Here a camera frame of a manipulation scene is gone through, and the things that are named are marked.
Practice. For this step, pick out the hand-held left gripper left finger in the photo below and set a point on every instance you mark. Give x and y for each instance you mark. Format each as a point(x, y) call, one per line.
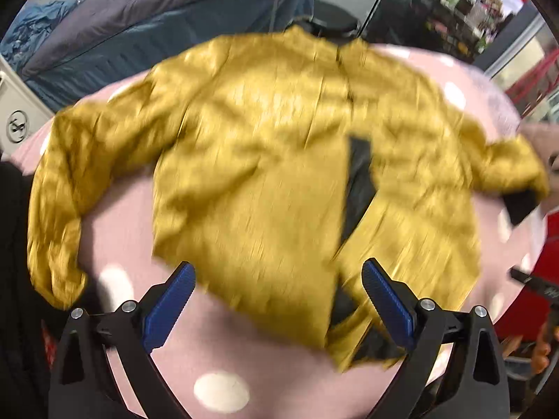
point(172, 299)

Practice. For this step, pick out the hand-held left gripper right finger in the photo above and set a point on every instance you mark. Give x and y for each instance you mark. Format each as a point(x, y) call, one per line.
point(386, 299)

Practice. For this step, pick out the golden satin jacket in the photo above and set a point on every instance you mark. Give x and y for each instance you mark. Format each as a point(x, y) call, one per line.
point(262, 161)

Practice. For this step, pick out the red cloth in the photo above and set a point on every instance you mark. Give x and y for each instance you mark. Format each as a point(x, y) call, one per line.
point(551, 248)

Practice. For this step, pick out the pink polka dot blanket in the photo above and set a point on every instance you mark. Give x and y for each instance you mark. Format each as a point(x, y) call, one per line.
point(270, 371)

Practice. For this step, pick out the pink cushion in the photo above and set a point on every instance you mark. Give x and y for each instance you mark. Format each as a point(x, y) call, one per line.
point(539, 144)

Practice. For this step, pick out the white box with round symbol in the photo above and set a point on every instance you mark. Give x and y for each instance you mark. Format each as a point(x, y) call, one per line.
point(19, 113)

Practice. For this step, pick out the dark blue bed cover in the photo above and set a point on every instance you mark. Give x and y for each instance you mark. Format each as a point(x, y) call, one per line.
point(153, 48)

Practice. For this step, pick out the black round stool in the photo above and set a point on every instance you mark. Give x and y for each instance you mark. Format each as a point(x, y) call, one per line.
point(332, 11)

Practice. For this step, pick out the crumpled blue cloth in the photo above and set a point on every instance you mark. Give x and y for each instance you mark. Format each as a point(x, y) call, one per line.
point(39, 26)

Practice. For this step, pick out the red metal rail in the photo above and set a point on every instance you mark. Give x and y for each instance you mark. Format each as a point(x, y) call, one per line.
point(537, 83)

